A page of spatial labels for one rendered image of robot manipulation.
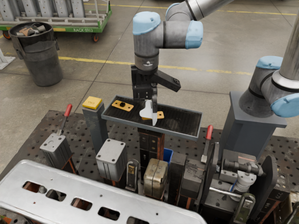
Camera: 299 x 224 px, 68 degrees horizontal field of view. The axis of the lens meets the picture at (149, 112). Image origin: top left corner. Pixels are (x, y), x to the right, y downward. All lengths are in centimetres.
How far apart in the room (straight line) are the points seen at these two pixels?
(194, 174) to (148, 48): 44
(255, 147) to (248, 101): 24
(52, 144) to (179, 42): 62
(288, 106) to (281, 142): 75
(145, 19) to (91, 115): 48
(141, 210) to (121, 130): 73
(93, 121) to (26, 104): 219
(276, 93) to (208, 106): 198
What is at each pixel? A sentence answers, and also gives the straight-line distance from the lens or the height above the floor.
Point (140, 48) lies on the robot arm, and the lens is 65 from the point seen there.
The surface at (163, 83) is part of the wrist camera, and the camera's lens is 73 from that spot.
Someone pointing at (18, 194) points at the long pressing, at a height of 100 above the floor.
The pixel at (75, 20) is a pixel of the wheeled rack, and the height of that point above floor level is 28.
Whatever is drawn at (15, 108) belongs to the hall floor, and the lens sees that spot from 309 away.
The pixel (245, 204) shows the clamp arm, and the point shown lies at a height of 108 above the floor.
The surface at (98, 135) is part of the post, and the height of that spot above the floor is 99.
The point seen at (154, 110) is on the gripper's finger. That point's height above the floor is 125.
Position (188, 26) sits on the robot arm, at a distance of 65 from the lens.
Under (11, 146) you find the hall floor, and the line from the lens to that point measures 264.
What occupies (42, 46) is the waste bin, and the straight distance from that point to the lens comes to 298.
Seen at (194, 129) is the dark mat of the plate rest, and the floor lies 116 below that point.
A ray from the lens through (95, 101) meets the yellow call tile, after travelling 94.
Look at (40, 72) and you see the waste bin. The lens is 317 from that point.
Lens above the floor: 174
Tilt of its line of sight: 42 degrees down
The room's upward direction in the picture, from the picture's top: straight up
